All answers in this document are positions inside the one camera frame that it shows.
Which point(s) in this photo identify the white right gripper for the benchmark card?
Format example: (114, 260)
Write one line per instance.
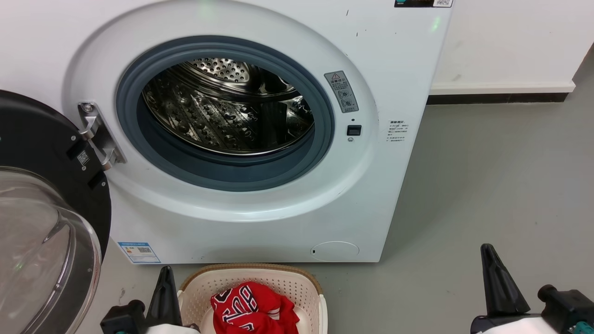
(506, 325)

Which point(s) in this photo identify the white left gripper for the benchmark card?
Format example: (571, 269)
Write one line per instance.
(171, 330)

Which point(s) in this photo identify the red printed garment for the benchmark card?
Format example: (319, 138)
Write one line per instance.
(250, 308)

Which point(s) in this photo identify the cream perforated laundry basket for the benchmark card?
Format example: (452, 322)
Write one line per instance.
(297, 287)

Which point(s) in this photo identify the stainless steel washing machine drum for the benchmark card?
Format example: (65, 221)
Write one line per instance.
(218, 116)

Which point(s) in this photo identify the black round washer door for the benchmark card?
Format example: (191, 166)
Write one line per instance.
(37, 139)

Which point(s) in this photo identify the blue energy label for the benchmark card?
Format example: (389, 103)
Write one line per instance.
(139, 252)

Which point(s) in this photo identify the white front-load washing machine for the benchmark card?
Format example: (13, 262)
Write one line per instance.
(278, 222)

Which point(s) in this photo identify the grey rubber door gasket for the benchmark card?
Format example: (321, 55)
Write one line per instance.
(232, 174)

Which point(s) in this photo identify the round white filter cover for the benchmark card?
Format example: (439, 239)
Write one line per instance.
(335, 251)

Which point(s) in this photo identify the small QR code sticker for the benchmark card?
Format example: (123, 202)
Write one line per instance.
(83, 157)

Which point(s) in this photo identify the metal door hinge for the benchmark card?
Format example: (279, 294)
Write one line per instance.
(100, 137)

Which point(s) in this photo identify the small printed text label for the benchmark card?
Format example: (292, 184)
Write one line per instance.
(397, 131)

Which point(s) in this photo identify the grey warning label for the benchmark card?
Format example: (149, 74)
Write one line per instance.
(341, 92)

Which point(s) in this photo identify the black sticker with QR code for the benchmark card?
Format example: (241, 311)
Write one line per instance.
(417, 3)

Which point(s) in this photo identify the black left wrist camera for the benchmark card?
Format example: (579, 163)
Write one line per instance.
(123, 317)

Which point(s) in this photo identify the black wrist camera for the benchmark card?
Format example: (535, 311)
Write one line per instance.
(568, 306)
(123, 317)

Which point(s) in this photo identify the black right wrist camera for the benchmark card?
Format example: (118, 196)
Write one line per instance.
(568, 306)

